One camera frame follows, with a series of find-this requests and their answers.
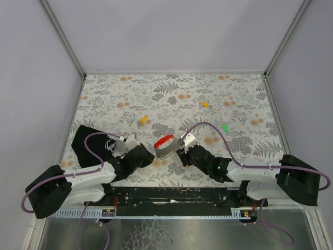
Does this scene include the green tag key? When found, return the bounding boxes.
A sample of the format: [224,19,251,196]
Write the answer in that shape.
[220,118,229,133]

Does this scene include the red grey key organizer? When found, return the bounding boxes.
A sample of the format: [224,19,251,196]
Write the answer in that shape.
[153,134,180,159]

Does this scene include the orange tag key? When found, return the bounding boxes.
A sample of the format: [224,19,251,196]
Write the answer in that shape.
[137,115,148,128]

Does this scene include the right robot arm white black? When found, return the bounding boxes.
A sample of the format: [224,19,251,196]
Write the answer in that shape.
[176,145,321,206]

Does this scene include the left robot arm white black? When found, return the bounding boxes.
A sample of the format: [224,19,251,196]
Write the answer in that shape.
[21,144,155,219]

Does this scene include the black cloth cap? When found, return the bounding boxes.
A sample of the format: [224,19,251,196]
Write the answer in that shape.
[71,125,117,168]

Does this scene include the floral table mat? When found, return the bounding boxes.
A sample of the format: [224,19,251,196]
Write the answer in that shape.
[56,72,304,189]

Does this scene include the yellow tag key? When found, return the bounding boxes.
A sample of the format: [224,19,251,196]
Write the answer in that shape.
[201,102,219,110]

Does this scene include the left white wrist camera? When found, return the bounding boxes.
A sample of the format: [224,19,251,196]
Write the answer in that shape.
[119,133,140,151]

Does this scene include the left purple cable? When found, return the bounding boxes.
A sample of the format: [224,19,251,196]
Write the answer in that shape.
[20,132,123,214]

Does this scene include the purple cable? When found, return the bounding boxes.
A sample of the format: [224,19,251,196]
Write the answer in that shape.
[182,121,331,192]
[20,132,123,214]

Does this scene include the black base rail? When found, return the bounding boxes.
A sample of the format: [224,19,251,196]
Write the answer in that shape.
[84,181,268,217]

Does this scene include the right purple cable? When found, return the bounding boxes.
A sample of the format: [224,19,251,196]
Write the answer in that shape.
[182,121,331,192]

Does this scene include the aluminium frame posts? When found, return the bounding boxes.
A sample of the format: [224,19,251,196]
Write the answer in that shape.
[39,0,313,79]

